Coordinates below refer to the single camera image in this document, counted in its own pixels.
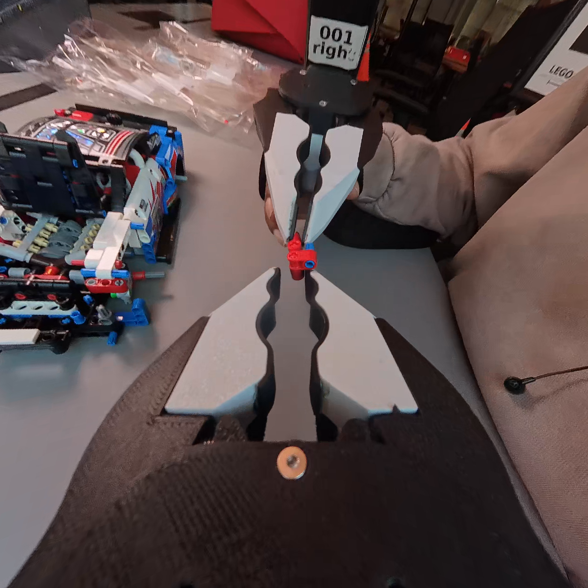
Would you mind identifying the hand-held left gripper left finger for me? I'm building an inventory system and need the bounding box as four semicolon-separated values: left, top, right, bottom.
164;267;282;419

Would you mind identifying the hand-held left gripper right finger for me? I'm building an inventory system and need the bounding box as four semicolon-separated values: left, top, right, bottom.
304;270;420;430

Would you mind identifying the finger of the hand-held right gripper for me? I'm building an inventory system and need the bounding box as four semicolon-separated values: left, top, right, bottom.
303;124;364;243
263;111;307;243

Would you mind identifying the red long brick connector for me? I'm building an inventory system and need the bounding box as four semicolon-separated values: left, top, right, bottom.
287;232;306;282

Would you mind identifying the person's right forearm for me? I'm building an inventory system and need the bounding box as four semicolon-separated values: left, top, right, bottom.
355;64;588;251

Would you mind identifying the grey desk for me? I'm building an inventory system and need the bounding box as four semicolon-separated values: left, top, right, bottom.
0;5;506;588

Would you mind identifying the person's right hand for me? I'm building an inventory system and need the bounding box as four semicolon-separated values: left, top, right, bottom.
263;156;288;245

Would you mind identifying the toy brick race car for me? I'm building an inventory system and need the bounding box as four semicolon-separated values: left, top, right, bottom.
0;105;188;354

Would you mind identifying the clear plastic bag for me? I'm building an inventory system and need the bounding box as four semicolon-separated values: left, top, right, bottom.
0;18;285;134

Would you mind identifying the person's beige hoodie torso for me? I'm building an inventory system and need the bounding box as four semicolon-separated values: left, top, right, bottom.
448;124;588;588

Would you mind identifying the Lego set box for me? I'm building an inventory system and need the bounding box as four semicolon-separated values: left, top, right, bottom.
524;0;588;97

